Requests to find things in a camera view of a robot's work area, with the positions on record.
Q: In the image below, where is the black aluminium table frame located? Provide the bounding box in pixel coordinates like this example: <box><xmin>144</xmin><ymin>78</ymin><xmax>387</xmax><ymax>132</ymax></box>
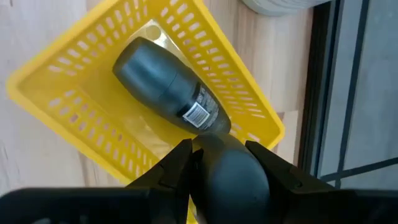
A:
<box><xmin>297</xmin><ymin>0</ymin><xmax>338</xmax><ymax>180</ymax></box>

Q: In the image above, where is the yellow plastic basket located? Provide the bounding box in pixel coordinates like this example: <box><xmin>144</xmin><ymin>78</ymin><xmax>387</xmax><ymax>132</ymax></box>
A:
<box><xmin>5</xmin><ymin>0</ymin><xmax>286</xmax><ymax>224</ymax></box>

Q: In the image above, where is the packaged dark grey roll-on deodorant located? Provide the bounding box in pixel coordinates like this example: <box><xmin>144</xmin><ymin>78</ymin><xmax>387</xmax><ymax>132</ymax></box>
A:
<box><xmin>111</xmin><ymin>18</ymin><xmax>233</xmax><ymax>138</ymax></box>

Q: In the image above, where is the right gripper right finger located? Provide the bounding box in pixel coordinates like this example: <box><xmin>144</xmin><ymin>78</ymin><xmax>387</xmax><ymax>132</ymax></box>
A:
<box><xmin>244</xmin><ymin>139</ymin><xmax>355</xmax><ymax>224</ymax></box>

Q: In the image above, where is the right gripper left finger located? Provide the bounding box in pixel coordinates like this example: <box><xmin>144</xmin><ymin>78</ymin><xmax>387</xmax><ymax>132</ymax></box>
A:
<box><xmin>126</xmin><ymin>138</ymin><xmax>205</xmax><ymax>224</ymax></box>

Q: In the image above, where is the white wipes canister yellow label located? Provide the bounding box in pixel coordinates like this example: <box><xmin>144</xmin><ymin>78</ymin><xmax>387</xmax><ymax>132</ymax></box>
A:
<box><xmin>241</xmin><ymin>0</ymin><xmax>332</xmax><ymax>17</ymax></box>

